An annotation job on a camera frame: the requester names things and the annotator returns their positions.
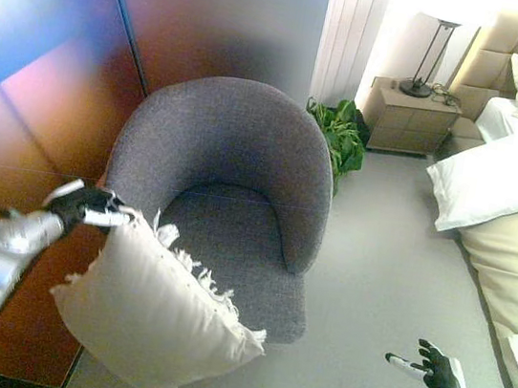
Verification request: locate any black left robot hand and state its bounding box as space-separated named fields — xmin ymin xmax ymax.
xmin=38 ymin=173 xmax=139 ymax=248

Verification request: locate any beige wooden nightstand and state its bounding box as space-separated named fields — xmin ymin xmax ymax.
xmin=359 ymin=74 xmax=467 ymax=162

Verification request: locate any table lamp with dark base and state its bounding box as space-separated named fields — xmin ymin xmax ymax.
xmin=397 ymin=7 xmax=464 ymax=104

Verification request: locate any bed with white bedding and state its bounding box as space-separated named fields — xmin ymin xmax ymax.
xmin=437 ymin=193 xmax=518 ymax=388

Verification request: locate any dark cable on nightstand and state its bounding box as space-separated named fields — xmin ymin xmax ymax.
xmin=428 ymin=81 xmax=464 ymax=107

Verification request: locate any green leafy potted plant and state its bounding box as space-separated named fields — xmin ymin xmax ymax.
xmin=293 ymin=93 xmax=375 ymax=203

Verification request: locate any orange wooden table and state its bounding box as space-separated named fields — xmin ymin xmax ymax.
xmin=0 ymin=157 xmax=117 ymax=388

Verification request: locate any white pleated curtain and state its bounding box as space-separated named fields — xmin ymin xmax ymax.
xmin=308 ymin=0 xmax=389 ymax=113

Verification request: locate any grey fabric tub armchair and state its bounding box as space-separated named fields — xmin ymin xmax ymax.
xmin=85 ymin=61 xmax=350 ymax=350

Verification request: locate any white duvet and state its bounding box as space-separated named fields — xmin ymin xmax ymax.
xmin=417 ymin=105 xmax=518 ymax=244

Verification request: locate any white mattress sheet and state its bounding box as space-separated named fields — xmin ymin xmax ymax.
xmin=471 ymin=93 xmax=518 ymax=147

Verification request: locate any beige fringed throw pillow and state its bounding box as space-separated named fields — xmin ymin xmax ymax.
xmin=37 ymin=195 xmax=284 ymax=388

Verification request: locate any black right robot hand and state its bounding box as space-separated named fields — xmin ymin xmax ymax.
xmin=379 ymin=334 xmax=478 ymax=388

